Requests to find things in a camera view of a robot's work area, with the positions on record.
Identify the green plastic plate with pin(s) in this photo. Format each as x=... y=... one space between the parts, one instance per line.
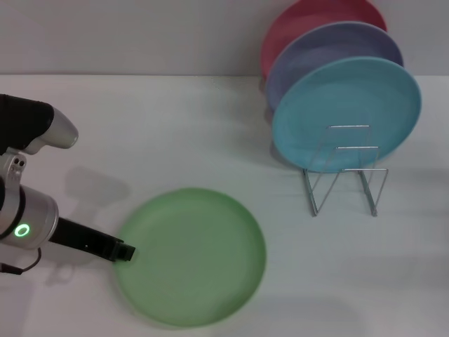
x=196 y=259

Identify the red plastic plate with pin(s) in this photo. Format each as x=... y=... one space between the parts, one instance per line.
x=301 y=24

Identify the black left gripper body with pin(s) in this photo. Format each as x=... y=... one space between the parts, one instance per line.
x=84 y=238

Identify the purple plastic plate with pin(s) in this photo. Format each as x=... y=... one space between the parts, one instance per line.
x=315 y=56

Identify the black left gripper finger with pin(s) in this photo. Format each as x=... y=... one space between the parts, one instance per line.
x=123 y=252

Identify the blue plastic plate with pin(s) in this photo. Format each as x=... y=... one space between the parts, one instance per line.
x=343 y=105

